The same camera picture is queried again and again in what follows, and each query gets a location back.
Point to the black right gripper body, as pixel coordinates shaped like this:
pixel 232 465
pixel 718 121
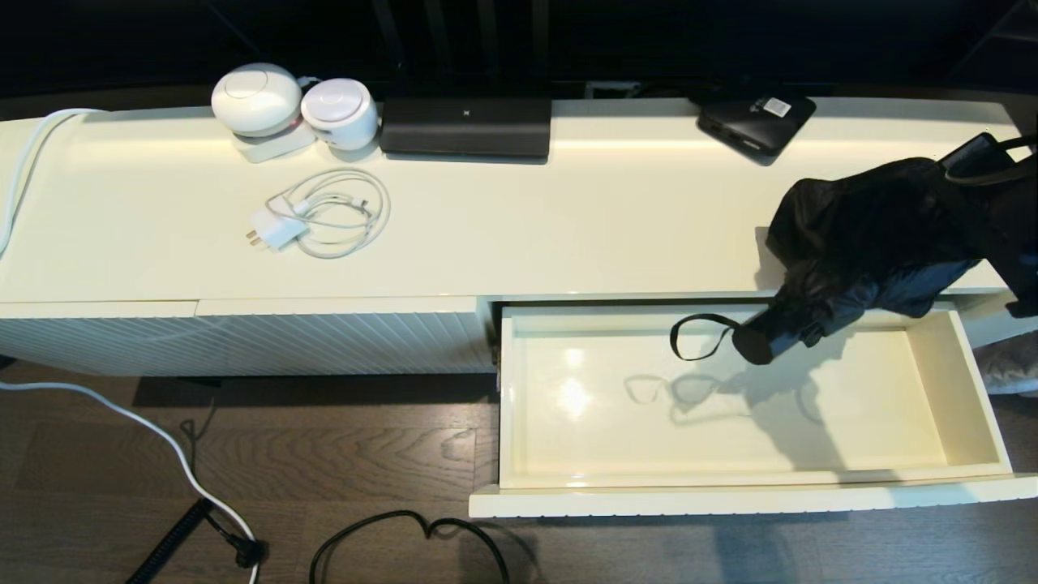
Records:
pixel 1018 219

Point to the black router box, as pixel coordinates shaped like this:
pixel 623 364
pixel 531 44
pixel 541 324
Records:
pixel 466 128

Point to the white charger plug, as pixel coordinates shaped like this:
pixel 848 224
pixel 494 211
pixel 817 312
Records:
pixel 278 229

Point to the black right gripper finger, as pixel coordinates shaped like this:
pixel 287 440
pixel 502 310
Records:
pixel 1026 304

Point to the white fluted front drawer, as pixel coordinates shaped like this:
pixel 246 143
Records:
pixel 689 422

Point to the black router antenna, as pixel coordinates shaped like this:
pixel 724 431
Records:
pixel 540 36
pixel 487 36
pixel 391 36
pixel 435 36

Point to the white fluted cabinet front panel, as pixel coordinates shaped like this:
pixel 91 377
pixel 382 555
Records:
pixel 340 337
pixel 97 337

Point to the grey slipper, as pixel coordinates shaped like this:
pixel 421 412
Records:
pixel 1010 365

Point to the black set-top box with sticker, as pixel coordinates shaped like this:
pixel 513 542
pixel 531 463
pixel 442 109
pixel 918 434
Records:
pixel 750 128

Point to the white flat device base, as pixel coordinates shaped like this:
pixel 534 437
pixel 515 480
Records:
pixel 271 148

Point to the black umbrella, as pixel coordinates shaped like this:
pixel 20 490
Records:
pixel 851 235

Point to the white long cabinet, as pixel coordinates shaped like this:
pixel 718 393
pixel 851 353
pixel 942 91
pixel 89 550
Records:
pixel 568 243

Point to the large white round device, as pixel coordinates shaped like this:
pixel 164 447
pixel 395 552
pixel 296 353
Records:
pixel 257 100

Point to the small white round device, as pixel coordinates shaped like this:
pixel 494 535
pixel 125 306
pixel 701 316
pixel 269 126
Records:
pixel 340 112

